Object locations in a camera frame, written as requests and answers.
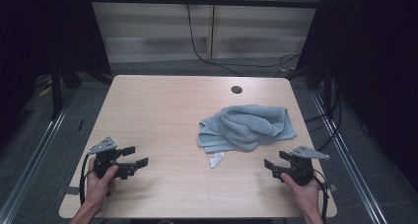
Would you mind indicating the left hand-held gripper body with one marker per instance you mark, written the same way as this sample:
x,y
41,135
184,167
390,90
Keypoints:
x,y
106,156

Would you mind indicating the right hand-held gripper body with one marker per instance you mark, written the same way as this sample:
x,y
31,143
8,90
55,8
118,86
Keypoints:
x,y
300,168

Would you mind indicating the grey-blue towel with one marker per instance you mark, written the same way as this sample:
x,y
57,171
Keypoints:
x,y
244,128

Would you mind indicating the person's right hand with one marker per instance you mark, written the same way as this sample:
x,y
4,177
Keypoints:
x,y
304,194

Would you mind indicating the person's left hand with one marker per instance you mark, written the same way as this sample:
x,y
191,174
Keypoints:
x,y
98,189

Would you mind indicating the grey tape strip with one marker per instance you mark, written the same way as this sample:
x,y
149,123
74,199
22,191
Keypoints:
x,y
70,190
332,187

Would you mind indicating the small black floor strip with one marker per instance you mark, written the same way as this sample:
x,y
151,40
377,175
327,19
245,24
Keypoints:
x,y
81,125

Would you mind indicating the dark round table grommet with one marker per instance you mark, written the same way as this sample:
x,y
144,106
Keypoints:
x,y
236,89

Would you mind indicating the yellow floor item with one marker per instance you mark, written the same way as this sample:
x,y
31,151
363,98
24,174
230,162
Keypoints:
x,y
45,91

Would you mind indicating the black curtain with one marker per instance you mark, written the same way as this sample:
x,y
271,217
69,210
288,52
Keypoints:
x,y
378,69
42,33

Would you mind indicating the black horizontal bar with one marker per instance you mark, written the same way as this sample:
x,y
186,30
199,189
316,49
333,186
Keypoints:
x,y
203,1

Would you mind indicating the metal floor rail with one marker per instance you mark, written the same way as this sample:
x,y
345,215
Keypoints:
x,y
36,155
348,158

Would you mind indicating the black stand post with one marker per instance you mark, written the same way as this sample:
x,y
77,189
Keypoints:
x,y
328,89
56,92

